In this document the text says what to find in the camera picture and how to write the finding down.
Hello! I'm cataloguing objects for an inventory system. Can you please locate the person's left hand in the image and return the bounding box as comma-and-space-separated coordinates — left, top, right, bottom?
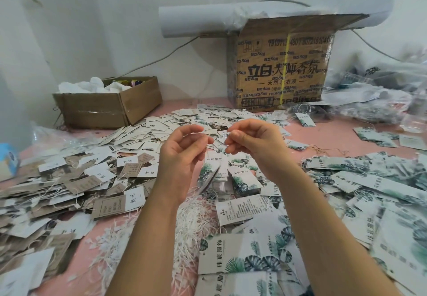
152, 123, 211, 207

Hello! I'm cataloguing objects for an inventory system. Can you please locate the person's right hand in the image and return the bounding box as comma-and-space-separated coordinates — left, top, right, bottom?
224, 118, 294, 183

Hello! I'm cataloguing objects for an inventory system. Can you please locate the single white leaf print tag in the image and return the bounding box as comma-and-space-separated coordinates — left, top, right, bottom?
195, 160, 224, 196

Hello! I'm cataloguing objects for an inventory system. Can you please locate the heap of small tags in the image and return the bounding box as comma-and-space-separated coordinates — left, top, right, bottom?
93, 104, 311, 153

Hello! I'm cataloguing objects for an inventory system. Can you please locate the pile of white strings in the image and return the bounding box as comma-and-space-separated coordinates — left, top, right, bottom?
87, 196, 221, 296

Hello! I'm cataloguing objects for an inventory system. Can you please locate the pile of brown white tags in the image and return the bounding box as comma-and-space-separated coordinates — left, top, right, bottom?
0, 142, 166, 296

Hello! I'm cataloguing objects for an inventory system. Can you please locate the pile of green leaf tags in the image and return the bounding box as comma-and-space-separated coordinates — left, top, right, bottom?
195, 149, 427, 296

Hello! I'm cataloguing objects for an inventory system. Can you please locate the person's left forearm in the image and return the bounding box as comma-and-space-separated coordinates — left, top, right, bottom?
107, 199, 194, 296

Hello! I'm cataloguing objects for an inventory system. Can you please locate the person's right forearm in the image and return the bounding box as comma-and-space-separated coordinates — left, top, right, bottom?
270, 166, 401, 296

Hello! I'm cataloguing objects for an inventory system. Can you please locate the large printed cardboard box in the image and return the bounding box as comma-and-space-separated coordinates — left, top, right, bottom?
227, 13, 369, 112

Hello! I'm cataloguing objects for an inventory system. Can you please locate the small open cardboard box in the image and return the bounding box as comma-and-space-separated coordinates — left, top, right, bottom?
52, 76, 163, 131

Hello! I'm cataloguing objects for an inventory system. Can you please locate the white crumpled material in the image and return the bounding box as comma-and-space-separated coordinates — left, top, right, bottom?
56, 77, 132, 95

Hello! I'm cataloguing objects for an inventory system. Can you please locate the clear plastic bag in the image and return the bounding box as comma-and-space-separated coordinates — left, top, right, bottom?
30, 124, 84, 160

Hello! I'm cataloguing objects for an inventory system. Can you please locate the white roll in plastic wrap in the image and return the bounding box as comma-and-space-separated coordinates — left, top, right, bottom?
159, 0, 395, 39

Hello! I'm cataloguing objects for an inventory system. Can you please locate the heap of clear plastic bags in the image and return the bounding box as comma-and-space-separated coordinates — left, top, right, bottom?
323, 42, 427, 133

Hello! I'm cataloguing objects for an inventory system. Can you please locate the blue tissue pack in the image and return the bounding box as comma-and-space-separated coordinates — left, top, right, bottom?
0, 142, 20, 181

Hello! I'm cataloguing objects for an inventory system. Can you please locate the black cable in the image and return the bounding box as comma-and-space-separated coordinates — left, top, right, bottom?
113, 34, 200, 80

